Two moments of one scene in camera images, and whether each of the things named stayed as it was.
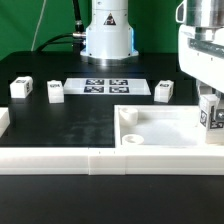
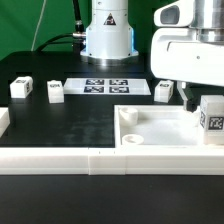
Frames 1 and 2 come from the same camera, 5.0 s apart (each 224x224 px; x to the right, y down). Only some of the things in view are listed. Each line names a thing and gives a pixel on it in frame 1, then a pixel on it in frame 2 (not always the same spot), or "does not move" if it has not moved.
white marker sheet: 106,86 does not move
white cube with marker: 214,133 does not move
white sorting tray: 159,126 does not move
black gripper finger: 203,89 to 188,104
